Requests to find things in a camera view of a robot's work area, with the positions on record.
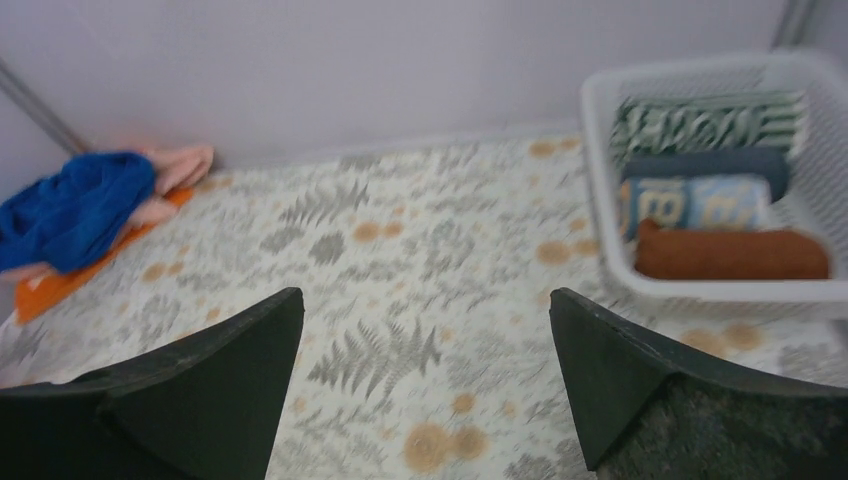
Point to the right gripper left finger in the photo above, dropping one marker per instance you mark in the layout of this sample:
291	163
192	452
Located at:
206	406

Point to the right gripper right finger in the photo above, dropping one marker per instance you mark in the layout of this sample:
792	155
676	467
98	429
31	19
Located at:
648	407

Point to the brown towel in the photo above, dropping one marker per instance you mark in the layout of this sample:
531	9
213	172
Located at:
705	255

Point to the orange blue rabbit towel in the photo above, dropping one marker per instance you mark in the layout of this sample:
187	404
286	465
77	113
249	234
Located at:
720	202

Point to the floral table mat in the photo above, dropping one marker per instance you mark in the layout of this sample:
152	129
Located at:
426	351

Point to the light pink towel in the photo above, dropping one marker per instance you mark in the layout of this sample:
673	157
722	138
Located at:
174	169

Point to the white plastic basket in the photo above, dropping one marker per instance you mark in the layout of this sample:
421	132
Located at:
815	203

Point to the dark blue rolled towel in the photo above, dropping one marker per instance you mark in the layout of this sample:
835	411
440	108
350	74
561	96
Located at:
766	162

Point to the striped lemon rolled towel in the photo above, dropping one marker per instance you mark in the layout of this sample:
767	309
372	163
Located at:
674	125

